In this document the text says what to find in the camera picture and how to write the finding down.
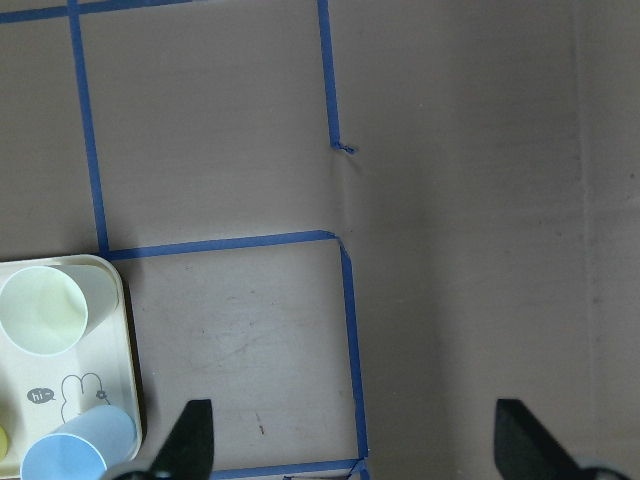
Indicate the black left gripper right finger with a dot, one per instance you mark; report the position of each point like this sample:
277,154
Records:
524,448

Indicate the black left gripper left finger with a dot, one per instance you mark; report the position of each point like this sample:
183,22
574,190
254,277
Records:
188,451

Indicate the white plastic cup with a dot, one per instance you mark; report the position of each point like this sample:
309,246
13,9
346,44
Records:
47,310

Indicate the cream rabbit print tray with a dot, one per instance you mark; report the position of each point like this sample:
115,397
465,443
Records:
39,394

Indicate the blue plastic cup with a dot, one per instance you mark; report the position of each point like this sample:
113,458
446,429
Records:
85,447

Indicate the yellow plastic cup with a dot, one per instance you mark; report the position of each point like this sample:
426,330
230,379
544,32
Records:
4,443

